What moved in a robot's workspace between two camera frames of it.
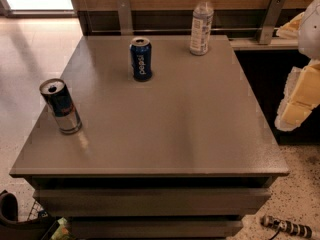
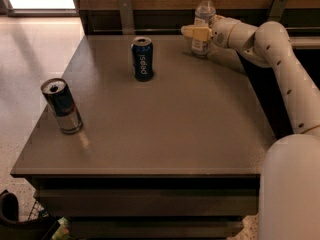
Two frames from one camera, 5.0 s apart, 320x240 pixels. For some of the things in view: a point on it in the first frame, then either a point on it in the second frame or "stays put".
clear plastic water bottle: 201,26 stays put
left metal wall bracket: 125,18 stays put
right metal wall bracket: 271,19 stays put
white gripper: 310,30 -> 220,33
